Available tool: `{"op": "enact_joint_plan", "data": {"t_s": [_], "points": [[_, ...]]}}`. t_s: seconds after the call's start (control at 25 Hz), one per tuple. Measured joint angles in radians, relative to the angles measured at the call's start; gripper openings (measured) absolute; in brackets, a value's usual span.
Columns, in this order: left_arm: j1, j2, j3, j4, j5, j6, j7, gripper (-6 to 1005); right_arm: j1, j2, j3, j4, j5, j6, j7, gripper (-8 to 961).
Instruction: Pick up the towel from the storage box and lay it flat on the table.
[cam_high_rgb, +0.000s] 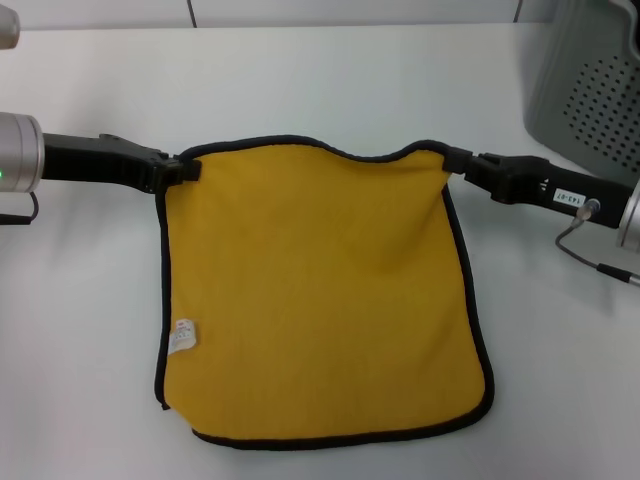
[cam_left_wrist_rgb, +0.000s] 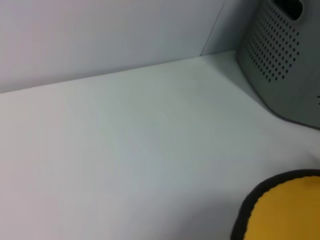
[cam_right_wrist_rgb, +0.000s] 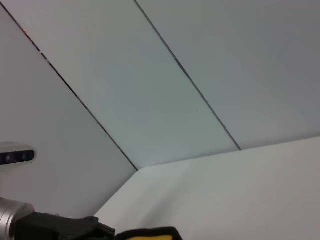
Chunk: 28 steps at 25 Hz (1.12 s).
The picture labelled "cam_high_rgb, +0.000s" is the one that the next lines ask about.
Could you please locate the yellow towel with dark trim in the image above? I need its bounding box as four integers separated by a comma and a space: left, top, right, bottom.
153, 133, 497, 446

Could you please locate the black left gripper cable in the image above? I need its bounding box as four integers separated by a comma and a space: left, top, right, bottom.
0, 191, 41, 225

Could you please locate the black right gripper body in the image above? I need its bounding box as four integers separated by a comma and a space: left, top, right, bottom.
487, 154, 635, 232

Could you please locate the grey right gripper cable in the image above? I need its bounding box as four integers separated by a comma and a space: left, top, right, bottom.
555, 197, 640, 289

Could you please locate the grey perforated storage box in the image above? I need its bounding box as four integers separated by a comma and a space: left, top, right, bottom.
521, 0, 640, 174

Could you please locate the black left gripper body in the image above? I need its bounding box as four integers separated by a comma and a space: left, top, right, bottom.
41, 131, 157, 195

